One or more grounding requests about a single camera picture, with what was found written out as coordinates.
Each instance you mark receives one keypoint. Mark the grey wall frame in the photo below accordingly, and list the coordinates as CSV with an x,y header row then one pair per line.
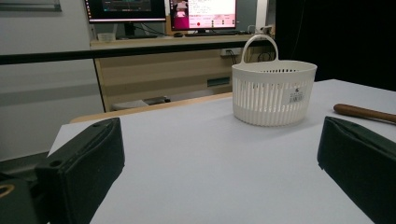
x,y
28,6

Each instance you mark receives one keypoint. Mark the white plastic basket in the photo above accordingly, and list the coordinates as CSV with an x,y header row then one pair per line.
x,y
264,93

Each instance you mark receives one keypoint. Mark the grey object under desk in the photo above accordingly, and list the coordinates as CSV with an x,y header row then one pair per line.
x,y
130,104

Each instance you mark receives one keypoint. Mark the black computer mouse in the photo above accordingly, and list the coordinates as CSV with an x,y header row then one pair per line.
x,y
178,34

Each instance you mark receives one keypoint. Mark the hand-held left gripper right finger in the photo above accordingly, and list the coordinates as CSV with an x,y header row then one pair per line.
x,y
361,168

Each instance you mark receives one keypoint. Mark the black horizontal frame bar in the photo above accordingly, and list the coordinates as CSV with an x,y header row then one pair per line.
x,y
46,57

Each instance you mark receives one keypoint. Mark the black keyboard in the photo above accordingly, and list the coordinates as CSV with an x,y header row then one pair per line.
x,y
211,33

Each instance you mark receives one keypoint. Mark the white power strip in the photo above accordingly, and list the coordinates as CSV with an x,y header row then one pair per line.
x,y
225,52

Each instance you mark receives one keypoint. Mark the clear plastic container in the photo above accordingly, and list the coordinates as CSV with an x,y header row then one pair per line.
x,y
106,37

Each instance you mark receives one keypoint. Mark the black computer monitor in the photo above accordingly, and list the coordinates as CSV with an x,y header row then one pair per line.
x,y
211,12
124,9

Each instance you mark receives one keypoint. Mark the small webcam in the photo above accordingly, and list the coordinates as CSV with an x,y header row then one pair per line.
x,y
264,29

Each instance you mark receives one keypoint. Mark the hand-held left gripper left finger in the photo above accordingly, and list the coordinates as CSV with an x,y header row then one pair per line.
x,y
84,168

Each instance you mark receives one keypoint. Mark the light wooden desk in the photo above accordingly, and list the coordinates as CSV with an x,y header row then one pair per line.
x,y
155,71

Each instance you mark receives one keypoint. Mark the wooden hairbrush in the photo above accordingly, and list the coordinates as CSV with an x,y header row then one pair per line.
x,y
358,111

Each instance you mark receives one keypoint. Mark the black curtain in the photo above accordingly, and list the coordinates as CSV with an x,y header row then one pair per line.
x,y
342,37

